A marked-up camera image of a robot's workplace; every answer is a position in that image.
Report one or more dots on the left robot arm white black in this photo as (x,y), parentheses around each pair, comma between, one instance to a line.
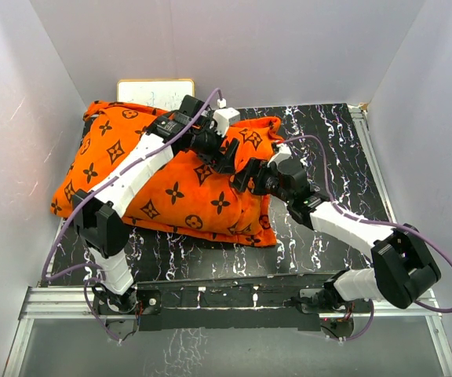
(97,215)

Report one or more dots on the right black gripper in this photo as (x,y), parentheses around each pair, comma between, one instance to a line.
(255,169)

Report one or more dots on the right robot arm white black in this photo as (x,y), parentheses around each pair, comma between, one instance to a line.
(403,267)

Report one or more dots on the orange patterned pillowcase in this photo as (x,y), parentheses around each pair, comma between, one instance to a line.
(185,197)

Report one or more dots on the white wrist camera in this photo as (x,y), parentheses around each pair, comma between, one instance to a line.
(224,118)
(281,152)

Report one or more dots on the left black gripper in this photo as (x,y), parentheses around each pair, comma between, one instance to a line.
(221,163)

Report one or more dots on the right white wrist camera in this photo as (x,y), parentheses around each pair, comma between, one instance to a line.
(281,152)

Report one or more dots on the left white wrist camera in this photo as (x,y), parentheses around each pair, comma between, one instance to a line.
(224,118)

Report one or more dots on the small whiteboard yellow frame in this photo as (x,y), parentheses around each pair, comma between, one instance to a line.
(166,94)

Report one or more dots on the aluminium frame rail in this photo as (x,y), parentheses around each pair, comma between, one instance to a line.
(57,336)

